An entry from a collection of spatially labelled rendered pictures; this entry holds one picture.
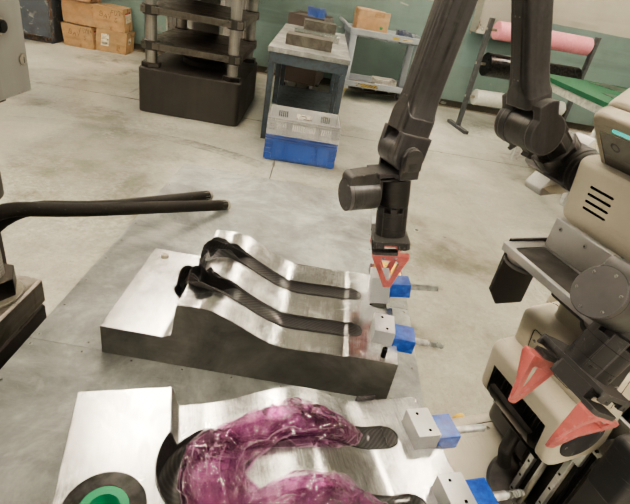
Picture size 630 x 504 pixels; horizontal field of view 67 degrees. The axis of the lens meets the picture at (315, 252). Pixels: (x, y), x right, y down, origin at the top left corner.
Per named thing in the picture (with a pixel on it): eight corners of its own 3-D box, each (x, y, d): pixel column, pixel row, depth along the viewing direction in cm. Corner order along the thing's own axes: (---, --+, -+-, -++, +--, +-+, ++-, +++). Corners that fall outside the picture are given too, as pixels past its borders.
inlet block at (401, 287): (433, 294, 96) (437, 270, 94) (438, 306, 91) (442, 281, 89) (368, 291, 96) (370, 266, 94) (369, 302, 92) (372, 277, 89)
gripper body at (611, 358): (596, 406, 51) (648, 358, 49) (532, 342, 59) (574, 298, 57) (621, 416, 55) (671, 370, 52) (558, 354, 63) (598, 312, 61)
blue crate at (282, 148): (333, 154, 434) (337, 130, 423) (333, 170, 398) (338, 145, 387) (266, 142, 430) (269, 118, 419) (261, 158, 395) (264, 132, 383)
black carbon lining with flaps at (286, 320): (359, 297, 97) (369, 258, 92) (359, 351, 83) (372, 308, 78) (190, 266, 96) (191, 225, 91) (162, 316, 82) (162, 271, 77)
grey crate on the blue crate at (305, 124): (337, 132, 423) (340, 115, 415) (338, 146, 388) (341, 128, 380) (269, 120, 419) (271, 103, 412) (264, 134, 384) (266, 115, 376)
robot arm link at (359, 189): (426, 149, 78) (400, 134, 85) (362, 152, 74) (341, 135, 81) (413, 215, 84) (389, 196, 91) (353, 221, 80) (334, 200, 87)
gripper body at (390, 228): (373, 251, 85) (376, 212, 82) (370, 232, 94) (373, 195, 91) (409, 253, 84) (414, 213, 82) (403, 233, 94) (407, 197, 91)
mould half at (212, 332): (378, 311, 106) (394, 260, 99) (385, 401, 83) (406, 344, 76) (155, 271, 104) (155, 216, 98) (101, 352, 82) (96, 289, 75)
